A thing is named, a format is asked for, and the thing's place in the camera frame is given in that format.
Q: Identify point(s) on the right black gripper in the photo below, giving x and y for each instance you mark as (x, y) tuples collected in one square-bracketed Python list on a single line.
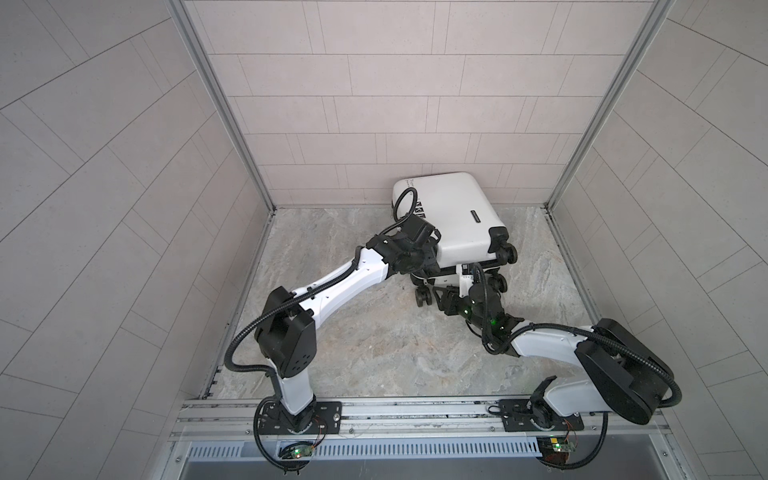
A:
[(450, 296)]

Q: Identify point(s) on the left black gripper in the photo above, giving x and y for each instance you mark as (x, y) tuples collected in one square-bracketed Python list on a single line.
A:
[(430, 258)]

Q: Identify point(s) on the white black-lined carry-on suitcase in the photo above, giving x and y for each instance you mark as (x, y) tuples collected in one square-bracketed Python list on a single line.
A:
[(471, 231)]

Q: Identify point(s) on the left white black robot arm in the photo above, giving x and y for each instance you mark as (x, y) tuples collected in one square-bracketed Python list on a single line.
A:
[(282, 341)]

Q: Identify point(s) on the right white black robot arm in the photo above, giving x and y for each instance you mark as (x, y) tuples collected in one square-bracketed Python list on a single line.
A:
[(620, 374)]

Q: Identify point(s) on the right green circuit board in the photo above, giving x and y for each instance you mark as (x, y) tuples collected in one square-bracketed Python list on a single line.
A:
[(555, 450)]

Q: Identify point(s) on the green circuit board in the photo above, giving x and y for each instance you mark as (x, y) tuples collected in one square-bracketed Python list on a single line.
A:
[(555, 450), (296, 451)]

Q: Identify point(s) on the left green circuit board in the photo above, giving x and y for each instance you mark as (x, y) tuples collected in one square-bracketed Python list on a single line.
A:
[(296, 451)]

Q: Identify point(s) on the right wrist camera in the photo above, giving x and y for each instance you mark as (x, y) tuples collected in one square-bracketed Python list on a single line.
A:
[(465, 274)]

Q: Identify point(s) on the aluminium mounting rail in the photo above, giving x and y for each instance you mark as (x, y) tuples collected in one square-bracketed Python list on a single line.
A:
[(369, 418)]

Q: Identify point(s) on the left aluminium corner post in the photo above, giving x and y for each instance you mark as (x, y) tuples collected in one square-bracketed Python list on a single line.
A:
[(192, 41)]

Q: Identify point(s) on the aluminium corner post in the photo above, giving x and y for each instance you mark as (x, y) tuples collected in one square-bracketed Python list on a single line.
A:
[(192, 41), (647, 32)]

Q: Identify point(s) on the right aluminium corner post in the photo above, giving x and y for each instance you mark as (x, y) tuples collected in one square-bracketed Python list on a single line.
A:
[(647, 32)]

